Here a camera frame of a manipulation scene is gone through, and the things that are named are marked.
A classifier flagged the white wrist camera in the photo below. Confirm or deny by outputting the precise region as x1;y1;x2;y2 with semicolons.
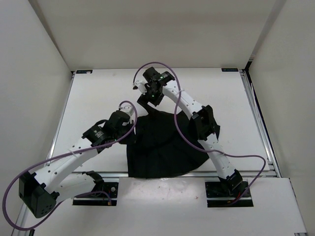
132;80;147;95
119;105;135;117

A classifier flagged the left blue corner label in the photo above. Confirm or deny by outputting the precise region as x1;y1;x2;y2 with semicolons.
76;69;93;74

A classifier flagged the aluminium left frame rail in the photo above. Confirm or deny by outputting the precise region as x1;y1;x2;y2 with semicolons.
6;179;37;236

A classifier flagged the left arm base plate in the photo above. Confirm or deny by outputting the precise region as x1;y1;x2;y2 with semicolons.
72;178;119;207

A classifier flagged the right blue corner label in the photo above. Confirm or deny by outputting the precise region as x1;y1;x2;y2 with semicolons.
221;68;239;72

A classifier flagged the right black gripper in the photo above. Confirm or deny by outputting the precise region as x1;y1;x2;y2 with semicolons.
137;86;164;116

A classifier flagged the blue corner label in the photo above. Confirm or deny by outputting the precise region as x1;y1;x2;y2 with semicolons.
221;68;239;72
76;69;93;74

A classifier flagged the aluminium front rail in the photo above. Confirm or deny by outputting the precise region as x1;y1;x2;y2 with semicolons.
73;170;222;178

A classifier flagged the aluminium right side rail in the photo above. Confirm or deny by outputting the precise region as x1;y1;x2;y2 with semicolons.
240;69;282;177

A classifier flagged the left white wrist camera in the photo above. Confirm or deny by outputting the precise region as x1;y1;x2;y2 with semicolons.
119;105;135;117

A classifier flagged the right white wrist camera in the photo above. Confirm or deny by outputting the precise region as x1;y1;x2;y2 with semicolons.
132;80;147;95

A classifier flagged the black skirt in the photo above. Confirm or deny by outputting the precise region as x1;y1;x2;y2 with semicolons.
126;109;209;178

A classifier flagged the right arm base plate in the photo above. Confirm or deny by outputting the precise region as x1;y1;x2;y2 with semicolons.
205;180;254;208

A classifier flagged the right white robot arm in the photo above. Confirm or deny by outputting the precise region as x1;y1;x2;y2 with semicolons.
132;67;245;197

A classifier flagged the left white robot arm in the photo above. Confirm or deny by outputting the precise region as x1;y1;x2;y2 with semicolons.
19;106;135;218

